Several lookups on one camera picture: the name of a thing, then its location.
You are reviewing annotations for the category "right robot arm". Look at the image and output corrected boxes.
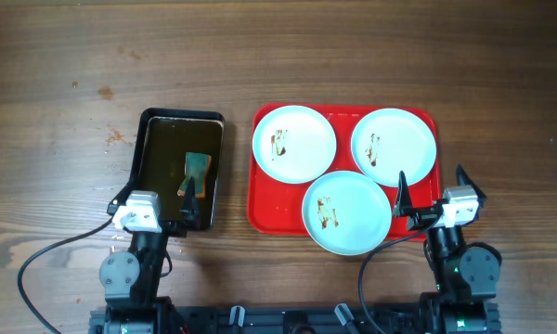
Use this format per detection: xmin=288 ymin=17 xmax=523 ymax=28
xmin=394 ymin=166 xmax=502 ymax=334

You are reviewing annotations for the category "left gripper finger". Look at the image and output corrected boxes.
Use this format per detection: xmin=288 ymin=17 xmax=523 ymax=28
xmin=179 ymin=176 xmax=200 ymax=219
xmin=107 ymin=185 xmax=132 ymax=214

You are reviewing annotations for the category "red plastic tray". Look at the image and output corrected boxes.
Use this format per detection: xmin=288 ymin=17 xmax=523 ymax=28
xmin=247 ymin=104 xmax=442 ymax=237

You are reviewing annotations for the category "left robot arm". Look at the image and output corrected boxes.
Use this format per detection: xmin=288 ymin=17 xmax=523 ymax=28
xmin=88 ymin=190 xmax=189 ymax=334

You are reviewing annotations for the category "orange green scrub sponge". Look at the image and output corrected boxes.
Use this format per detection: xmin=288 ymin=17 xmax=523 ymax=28
xmin=177 ymin=152 xmax=212 ymax=199

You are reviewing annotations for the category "black water tray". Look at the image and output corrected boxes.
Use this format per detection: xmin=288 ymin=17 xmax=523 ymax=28
xmin=126 ymin=108 xmax=225 ymax=231

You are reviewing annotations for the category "white plate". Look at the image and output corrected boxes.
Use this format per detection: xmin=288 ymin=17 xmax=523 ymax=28
xmin=350 ymin=108 xmax=437 ymax=187
xmin=252 ymin=105 xmax=337 ymax=184
xmin=302 ymin=171 xmax=392 ymax=256

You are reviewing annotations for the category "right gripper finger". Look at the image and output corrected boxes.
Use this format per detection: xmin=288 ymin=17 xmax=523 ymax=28
xmin=456 ymin=164 xmax=486 ymax=203
xmin=393 ymin=171 xmax=413 ymax=216

